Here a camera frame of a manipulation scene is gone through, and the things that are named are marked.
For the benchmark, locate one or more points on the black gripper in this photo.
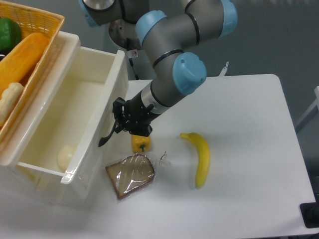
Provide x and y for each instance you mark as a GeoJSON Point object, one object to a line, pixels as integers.
{"type": "Point", "coordinates": [132, 116]}

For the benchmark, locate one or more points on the white drawer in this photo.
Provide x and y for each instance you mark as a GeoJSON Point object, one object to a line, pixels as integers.
{"type": "Point", "coordinates": [79, 114]}

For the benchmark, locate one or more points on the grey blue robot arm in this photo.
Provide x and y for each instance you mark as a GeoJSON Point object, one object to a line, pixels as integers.
{"type": "Point", "coordinates": [165, 40]}

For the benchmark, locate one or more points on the white drawer cabinet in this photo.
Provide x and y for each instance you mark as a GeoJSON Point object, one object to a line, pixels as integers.
{"type": "Point", "coordinates": [61, 56]}

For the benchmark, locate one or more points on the yellow bell pepper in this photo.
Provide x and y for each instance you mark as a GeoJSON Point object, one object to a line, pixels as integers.
{"type": "Point", "coordinates": [140, 143]}

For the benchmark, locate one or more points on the bagged brown bread slice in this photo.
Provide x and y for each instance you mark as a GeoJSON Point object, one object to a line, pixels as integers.
{"type": "Point", "coordinates": [134, 173]}

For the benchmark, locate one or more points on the white egg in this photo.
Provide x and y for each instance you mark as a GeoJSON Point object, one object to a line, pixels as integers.
{"type": "Point", "coordinates": [64, 156]}

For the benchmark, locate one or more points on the yellow banana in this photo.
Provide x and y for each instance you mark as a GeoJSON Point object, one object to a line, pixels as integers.
{"type": "Point", "coordinates": [203, 151]}

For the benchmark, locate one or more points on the pale bread roll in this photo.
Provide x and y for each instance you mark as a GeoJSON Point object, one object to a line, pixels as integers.
{"type": "Point", "coordinates": [8, 100]}

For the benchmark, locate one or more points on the orange baguette loaf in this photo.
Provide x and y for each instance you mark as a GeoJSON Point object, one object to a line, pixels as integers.
{"type": "Point", "coordinates": [21, 59]}

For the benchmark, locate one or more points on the yellow wicker basket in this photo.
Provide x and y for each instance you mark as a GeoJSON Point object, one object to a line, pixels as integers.
{"type": "Point", "coordinates": [32, 32]}

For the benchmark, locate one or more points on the green bell pepper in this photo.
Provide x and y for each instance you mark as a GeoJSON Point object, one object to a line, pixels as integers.
{"type": "Point", "coordinates": [10, 34]}

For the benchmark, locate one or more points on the black device at edge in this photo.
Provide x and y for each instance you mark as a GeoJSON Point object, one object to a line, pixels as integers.
{"type": "Point", "coordinates": [310, 214]}

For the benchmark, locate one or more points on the black top drawer handle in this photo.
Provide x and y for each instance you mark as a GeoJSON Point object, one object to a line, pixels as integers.
{"type": "Point", "coordinates": [104, 140]}

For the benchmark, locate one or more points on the white table bracket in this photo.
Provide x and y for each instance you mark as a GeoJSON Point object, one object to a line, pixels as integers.
{"type": "Point", "coordinates": [224, 70]}

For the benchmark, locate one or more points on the white frame at right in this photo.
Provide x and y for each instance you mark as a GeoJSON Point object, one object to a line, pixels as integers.
{"type": "Point", "coordinates": [309, 113]}

